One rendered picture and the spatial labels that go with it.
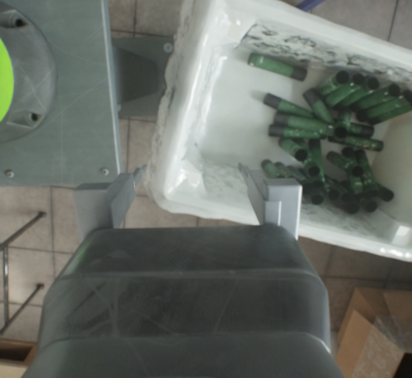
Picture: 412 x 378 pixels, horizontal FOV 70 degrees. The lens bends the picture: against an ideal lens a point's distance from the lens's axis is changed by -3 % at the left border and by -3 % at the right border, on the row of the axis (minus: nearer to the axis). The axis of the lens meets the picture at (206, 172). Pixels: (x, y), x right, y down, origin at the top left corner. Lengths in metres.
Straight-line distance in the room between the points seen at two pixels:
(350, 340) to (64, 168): 1.52
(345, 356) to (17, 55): 1.69
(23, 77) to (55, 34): 0.06
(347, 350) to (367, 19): 1.45
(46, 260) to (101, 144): 1.34
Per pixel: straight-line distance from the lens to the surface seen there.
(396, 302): 1.64
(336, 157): 0.86
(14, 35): 0.35
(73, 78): 0.36
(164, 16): 1.29
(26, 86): 0.34
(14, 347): 2.09
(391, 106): 0.83
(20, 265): 1.75
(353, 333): 1.67
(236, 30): 0.60
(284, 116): 0.81
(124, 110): 1.28
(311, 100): 0.82
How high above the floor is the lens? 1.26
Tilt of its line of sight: 73 degrees down
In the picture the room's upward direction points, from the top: 175 degrees clockwise
